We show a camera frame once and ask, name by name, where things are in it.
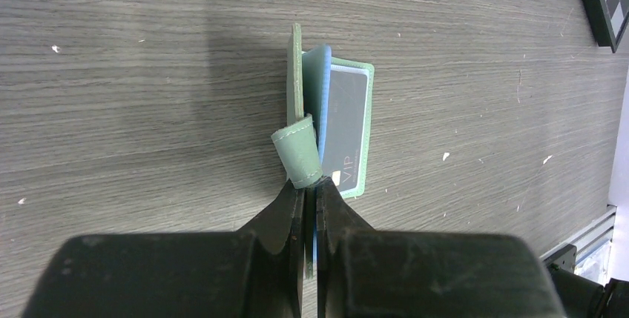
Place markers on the dark grey VIP card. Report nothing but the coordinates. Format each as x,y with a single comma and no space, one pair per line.
344,127

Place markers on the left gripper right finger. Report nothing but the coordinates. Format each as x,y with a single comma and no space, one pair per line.
364,272

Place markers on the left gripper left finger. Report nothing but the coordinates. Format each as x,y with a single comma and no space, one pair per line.
255,271

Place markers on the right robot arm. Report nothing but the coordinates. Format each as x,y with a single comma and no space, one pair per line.
581,297

